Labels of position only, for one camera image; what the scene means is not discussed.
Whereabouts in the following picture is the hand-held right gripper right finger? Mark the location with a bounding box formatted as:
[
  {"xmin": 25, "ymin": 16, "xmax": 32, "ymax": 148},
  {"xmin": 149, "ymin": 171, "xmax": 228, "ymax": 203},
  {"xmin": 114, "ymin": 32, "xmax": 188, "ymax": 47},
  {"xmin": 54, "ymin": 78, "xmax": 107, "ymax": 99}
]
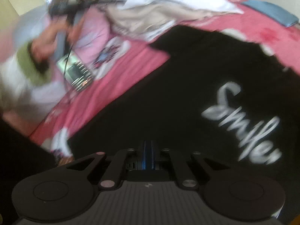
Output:
[{"xmin": 150, "ymin": 141, "xmax": 231, "ymax": 191}]

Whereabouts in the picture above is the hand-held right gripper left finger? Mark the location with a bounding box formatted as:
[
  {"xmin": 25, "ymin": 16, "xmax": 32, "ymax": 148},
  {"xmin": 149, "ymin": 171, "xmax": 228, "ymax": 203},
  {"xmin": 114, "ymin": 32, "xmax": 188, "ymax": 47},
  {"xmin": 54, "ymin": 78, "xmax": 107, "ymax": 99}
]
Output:
[{"xmin": 67, "ymin": 141, "xmax": 149, "ymax": 190}]

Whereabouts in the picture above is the black printed t-shirt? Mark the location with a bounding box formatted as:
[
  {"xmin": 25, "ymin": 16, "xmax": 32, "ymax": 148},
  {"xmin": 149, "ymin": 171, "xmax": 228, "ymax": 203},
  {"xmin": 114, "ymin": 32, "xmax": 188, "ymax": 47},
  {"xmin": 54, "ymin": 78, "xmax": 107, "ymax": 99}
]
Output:
[{"xmin": 68, "ymin": 25, "xmax": 300, "ymax": 184}]

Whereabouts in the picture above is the person's left hand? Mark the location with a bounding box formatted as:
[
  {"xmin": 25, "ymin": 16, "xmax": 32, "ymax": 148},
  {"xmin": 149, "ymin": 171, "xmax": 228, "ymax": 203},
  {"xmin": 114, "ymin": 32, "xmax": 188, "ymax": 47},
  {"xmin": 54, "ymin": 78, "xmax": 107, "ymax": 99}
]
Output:
[{"xmin": 30, "ymin": 21, "xmax": 84, "ymax": 64}]

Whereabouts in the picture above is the light pink printed cloth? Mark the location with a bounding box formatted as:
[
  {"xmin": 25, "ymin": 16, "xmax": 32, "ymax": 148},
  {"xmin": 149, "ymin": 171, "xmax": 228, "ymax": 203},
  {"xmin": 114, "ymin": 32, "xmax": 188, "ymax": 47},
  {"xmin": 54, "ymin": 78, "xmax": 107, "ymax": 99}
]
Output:
[{"xmin": 70, "ymin": 7, "xmax": 132, "ymax": 80}]

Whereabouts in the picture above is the pink floral blanket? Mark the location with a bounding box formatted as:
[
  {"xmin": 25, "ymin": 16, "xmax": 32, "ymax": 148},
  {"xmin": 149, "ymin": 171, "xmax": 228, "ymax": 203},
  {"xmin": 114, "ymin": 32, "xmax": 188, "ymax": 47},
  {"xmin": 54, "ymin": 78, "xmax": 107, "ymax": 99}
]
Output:
[{"xmin": 28, "ymin": 0, "xmax": 300, "ymax": 161}]

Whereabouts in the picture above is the silver electronics box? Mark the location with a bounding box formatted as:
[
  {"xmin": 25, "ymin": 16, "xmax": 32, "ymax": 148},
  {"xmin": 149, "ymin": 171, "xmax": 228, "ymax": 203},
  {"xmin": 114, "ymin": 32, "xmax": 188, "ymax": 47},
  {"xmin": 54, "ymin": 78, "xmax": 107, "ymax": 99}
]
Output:
[{"xmin": 57, "ymin": 56, "xmax": 93, "ymax": 91}]

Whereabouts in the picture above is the green cloth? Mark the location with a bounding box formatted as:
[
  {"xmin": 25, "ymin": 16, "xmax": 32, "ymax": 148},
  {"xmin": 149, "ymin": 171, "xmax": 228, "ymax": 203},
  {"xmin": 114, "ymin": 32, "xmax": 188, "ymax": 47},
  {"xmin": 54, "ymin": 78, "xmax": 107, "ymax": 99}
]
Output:
[{"xmin": 17, "ymin": 41, "xmax": 55, "ymax": 86}]

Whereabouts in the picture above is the person's black garment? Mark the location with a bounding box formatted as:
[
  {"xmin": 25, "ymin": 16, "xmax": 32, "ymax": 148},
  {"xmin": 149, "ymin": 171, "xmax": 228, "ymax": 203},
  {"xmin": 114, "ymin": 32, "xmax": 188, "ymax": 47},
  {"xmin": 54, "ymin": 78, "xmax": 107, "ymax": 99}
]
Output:
[{"xmin": 0, "ymin": 117, "xmax": 62, "ymax": 194}]

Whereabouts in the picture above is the blue folded cloth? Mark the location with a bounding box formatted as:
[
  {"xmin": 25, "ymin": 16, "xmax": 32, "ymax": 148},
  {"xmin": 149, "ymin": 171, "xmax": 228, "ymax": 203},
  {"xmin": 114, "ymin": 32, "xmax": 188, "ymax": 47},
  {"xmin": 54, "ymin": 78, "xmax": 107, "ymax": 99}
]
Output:
[{"xmin": 242, "ymin": 0, "xmax": 299, "ymax": 28}]

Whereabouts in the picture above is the black cable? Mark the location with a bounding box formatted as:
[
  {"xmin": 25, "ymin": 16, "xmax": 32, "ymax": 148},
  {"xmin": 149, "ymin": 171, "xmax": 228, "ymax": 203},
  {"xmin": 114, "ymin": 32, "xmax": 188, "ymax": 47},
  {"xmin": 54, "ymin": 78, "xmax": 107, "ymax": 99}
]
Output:
[{"xmin": 61, "ymin": 26, "xmax": 76, "ymax": 104}]

